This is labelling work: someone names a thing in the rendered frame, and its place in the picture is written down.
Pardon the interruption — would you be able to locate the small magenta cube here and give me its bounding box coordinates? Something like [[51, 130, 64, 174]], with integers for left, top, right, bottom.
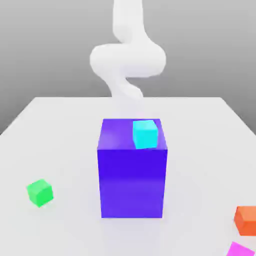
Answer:
[[225, 241, 256, 256]]

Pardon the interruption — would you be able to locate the small orange cube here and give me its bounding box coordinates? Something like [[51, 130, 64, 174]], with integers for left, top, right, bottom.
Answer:
[[233, 205, 256, 237]]

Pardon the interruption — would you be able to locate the large purple box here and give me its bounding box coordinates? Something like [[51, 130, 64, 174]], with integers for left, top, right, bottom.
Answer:
[[96, 118, 168, 219]]

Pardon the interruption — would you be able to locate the small cyan cube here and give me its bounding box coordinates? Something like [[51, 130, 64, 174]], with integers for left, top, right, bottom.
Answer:
[[132, 119, 159, 150]]

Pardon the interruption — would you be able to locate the small green cube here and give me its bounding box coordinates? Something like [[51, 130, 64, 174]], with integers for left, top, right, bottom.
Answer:
[[25, 178, 54, 209]]

